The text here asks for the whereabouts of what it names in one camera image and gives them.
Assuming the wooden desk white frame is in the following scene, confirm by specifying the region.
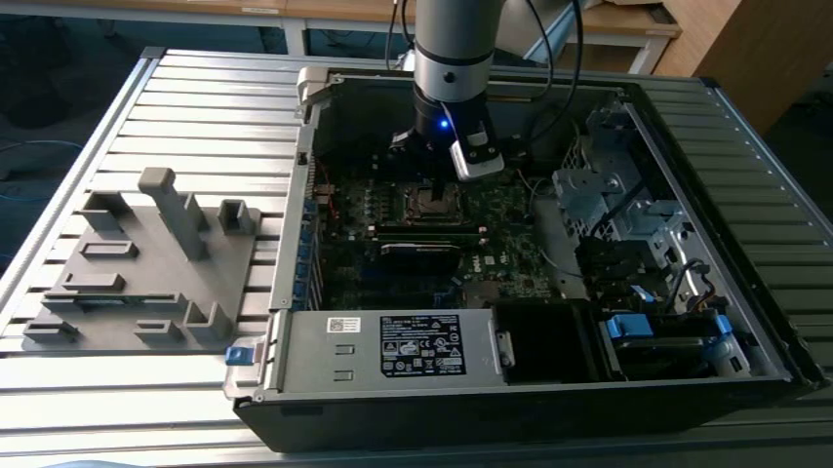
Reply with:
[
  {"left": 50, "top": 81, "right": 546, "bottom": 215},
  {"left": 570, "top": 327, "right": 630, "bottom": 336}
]
[{"left": 285, "top": 0, "right": 683, "bottom": 75}]

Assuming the silver metal drive cage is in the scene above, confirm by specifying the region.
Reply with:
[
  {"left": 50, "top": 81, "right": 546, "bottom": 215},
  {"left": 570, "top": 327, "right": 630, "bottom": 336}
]
[{"left": 550, "top": 95, "right": 702, "bottom": 264}]

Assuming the grey power supply unit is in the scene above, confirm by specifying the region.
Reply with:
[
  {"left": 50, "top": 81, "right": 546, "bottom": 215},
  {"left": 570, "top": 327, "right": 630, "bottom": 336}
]
[{"left": 276, "top": 308, "right": 515, "bottom": 394}]

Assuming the black graphics card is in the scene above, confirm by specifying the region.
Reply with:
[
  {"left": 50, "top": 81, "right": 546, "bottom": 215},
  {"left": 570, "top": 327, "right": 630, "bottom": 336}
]
[{"left": 379, "top": 242, "right": 464, "bottom": 282}]

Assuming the black open PC case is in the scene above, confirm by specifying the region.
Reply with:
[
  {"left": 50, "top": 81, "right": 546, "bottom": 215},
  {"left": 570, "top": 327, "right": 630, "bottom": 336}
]
[{"left": 221, "top": 65, "right": 833, "bottom": 454}]

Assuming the green RAM stick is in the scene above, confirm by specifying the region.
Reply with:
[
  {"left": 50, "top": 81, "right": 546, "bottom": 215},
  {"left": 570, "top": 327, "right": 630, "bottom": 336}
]
[{"left": 72, "top": 293, "right": 178, "bottom": 309}]

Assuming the CPU socket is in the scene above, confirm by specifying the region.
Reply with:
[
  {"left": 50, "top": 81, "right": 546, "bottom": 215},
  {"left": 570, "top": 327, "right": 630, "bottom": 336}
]
[{"left": 399, "top": 180, "right": 469, "bottom": 226}]

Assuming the wooden cabinet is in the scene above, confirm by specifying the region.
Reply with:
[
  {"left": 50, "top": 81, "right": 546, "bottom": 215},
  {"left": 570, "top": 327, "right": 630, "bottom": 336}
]
[{"left": 651, "top": 0, "right": 833, "bottom": 136}]

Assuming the grey case handle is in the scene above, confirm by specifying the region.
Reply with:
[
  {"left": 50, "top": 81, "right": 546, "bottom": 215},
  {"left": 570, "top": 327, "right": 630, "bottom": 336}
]
[{"left": 295, "top": 66, "right": 328, "bottom": 107}]

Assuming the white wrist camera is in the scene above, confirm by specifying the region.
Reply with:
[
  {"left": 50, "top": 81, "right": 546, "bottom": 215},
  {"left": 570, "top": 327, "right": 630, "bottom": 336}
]
[{"left": 447, "top": 127, "right": 507, "bottom": 183}]

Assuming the blue disk carrier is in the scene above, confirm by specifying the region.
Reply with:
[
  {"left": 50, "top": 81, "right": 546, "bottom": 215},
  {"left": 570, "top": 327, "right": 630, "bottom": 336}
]
[{"left": 600, "top": 312, "right": 736, "bottom": 379}]

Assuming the black drive cable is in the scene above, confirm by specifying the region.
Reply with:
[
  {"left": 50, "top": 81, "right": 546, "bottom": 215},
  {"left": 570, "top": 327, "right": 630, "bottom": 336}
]
[{"left": 584, "top": 177, "right": 650, "bottom": 245}]

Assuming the grey parts rack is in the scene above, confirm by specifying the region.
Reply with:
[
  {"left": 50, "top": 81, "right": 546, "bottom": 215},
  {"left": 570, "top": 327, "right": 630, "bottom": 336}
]
[{"left": 21, "top": 167, "right": 263, "bottom": 353}]

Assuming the metal socket cover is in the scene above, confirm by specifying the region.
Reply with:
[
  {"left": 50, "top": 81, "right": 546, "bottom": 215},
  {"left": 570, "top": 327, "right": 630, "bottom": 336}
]
[{"left": 403, "top": 183, "right": 467, "bottom": 221}]

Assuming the silver CPU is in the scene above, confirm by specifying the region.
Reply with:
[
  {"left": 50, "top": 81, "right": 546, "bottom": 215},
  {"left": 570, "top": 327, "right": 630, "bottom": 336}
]
[{"left": 415, "top": 188, "right": 457, "bottom": 215}]

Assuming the green motherboard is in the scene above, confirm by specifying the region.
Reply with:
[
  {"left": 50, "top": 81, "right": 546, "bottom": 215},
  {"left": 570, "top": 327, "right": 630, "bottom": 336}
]
[{"left": 304, "top": 153, "right": 591, "bottom": 313}]

